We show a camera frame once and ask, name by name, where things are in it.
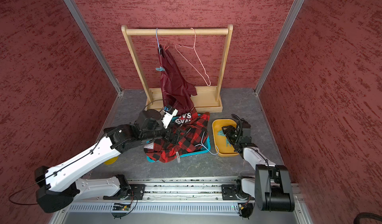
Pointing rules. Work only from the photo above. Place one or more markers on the maroon satin shirt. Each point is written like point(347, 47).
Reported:
point(176, 91)

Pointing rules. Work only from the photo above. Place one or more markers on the wooden clothes rack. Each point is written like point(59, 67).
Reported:
point(208, 98)

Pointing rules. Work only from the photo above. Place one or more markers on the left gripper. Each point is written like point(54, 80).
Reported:
point(175, 138)

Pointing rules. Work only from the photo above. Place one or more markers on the teal plastic basket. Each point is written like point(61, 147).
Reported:
point(203, 149)

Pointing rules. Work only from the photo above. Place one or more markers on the white clothespin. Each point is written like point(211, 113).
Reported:
point(178, 157)

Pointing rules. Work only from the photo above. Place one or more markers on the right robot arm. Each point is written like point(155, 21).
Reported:
point(271, 187)

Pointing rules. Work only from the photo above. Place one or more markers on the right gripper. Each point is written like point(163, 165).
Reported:
point(228, 131)

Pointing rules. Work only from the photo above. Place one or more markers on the yellow plastic tray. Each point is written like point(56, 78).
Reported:
point(221, 143)

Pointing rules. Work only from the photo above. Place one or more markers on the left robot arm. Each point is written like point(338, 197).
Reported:
point(60, 185)

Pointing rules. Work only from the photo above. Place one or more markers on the red black plaid shirt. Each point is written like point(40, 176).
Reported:
point(182, 140)

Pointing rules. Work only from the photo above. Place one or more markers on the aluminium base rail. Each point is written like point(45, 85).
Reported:
point(196, 195)

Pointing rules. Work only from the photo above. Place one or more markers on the yellow cup with tools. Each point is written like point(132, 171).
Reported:
point(111, 161)

